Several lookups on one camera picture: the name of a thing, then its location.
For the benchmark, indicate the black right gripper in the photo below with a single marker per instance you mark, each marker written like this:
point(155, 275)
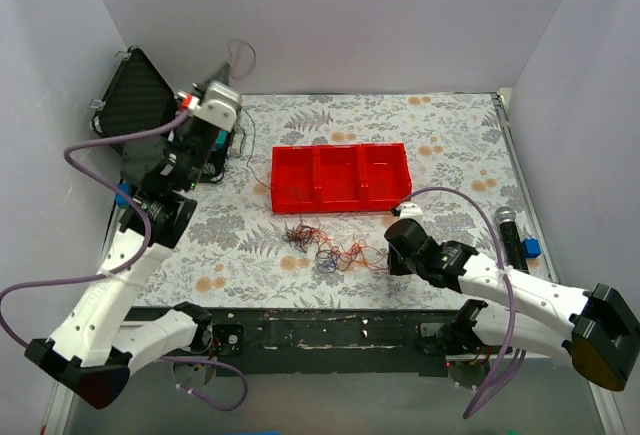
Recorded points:
point(396, 262)

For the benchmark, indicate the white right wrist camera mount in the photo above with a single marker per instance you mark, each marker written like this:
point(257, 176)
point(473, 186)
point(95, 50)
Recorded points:
point(408, 210)

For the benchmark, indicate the blue toy brick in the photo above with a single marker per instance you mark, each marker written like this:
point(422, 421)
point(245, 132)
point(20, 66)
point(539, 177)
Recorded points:
point(121, 197)

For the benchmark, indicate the small blue block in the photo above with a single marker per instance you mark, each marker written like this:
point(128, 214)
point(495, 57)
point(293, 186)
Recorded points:
point(531, 248)

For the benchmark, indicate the red three-compartment plastic tray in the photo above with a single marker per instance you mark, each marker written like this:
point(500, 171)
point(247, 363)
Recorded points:
point(369, 177)

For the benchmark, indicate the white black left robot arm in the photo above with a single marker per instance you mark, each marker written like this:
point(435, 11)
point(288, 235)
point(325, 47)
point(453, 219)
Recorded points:
point(88, 352)

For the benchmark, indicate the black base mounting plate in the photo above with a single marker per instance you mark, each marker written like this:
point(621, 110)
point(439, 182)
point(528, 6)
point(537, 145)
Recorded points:
point(336, 341)

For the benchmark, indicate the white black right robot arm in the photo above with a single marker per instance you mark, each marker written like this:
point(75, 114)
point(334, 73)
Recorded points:
point(595, 330)

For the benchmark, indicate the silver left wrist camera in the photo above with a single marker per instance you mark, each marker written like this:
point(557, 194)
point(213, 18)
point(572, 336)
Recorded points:
point(220, 106)

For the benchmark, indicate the black poker chip case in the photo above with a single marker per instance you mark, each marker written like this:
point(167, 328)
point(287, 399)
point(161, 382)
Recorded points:
point(139, 99)

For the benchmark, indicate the aluminium rail frame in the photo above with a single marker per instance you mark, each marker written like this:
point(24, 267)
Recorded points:
point(139, 321)

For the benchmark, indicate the black handheld microphone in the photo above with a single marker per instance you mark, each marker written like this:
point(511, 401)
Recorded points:
point(505, 219)

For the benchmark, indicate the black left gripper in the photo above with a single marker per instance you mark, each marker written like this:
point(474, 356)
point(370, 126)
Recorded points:
point(201, 93)

